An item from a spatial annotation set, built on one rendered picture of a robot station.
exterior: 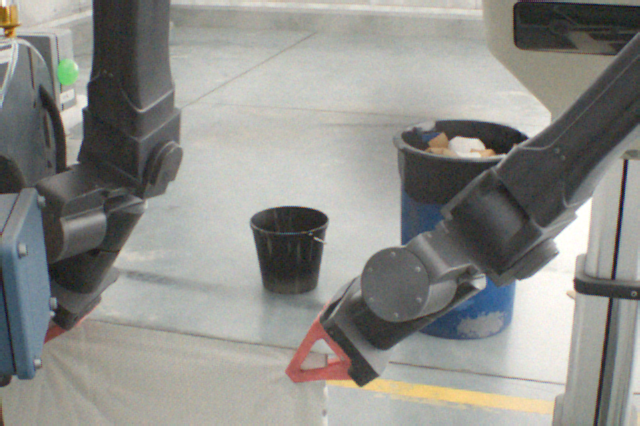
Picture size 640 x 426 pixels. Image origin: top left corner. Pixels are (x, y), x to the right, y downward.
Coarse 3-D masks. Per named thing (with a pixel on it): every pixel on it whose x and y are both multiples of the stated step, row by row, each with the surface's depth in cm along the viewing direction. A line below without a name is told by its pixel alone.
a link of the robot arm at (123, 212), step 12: (108, 204) 83; (120, 204) 84; (132, 204) 85; (144, 204) 87; (108, 216) 83; (120, 216) 84; (132, 216) 85; (108, 228) 85; (120, 228) 85; (132, 228) 86; (108, 240) 85; (120, 240) 86
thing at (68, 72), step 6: (66, 60) 104; (72, 60) 104; (60, 66) 103; (66, 66) 103; (72, 66) 104; (60, 72) 103; (66, 72) 103; (72, 72) 104; (78, 72) 105; (60, 78) 103; (66, 78) 103; (72, 78) 104; (66, 84) 104
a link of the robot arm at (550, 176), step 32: (608, 64) 65; (608, 96) 65; (544, 128) 69; (576, 128) 67; (608, 128) 65; (512, 160) 71; (544, 160) 69; (576, 160) 68; (608, 160) 68; (480, 192) 74; (512, 192) 72; (544, 192) 70; (576, 192) 69; (480, 224) 75; (512, 224) 73; (544, 224) 71; (512, 256) 73
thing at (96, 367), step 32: (64, 352) 94; (96, 352) 92; (128, 352) 91; (160, 352) 90; (192, 352) 89; (224, 352) 88; (256, 352) 87; (288, 352) 86; (32, 384) 96; (64, 384) 95; (96, 384) 94; (128, 384) 92; (160, 384) 91; (192, 384) 90; (224, 384) 89; (256, 384) 88; (288, 384) 87; (320, 384) 86; (32, 416) 98; (64, 416) 96; (96, 416) 95; (128, 416) 94; (160, 416) 93; (192, 416) 91; (224, 416) 90; (256, 416) 89; (288, 416) 88; (320, 416) 87
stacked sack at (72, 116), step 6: (78, 96) 441; (84, 96) 442; (78, 102) 431; (84, 102) 435; (72, 108) 425; (78, 108) 429; (66, 114) 419; (72, 114) 423; (78, 114) 428; (66, 120) 418; (72, 120) 423; (78, 120) 428; (66, 126) 419; (72, 126) 426
